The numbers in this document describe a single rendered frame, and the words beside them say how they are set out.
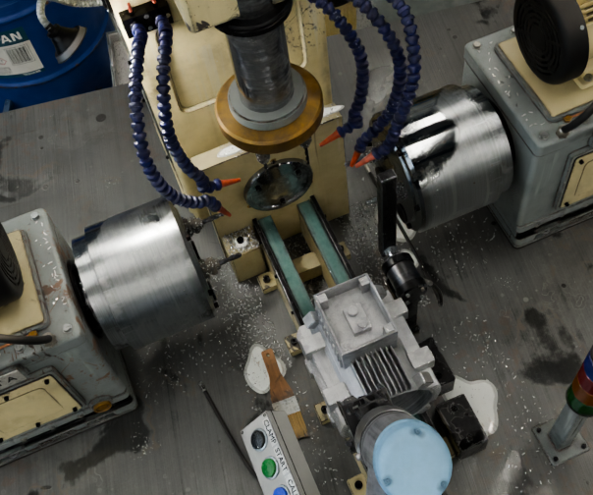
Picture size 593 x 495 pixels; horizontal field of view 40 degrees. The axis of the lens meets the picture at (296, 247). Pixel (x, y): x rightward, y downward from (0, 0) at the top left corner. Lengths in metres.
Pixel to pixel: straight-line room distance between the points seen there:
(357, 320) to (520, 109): 0.51
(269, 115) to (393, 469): 0.61
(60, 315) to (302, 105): 0.54
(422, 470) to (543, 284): 0.88
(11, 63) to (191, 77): 1.51
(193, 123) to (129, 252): 0.31
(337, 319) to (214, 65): 0.52
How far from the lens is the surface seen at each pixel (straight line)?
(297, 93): 1.33
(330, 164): 1.67
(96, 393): 1.62
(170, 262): 1.43
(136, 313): 1.45
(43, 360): 1.46
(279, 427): 1.35
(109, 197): 1.98
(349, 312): 1.35
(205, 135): 1.65
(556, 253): 1.82
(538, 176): 1.61
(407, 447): 0.97
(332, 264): 1.64
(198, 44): 1.49
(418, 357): 1.38
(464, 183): 1.53
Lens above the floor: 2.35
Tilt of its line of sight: 59 degrees down
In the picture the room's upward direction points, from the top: 11 degrees counter-clockwise
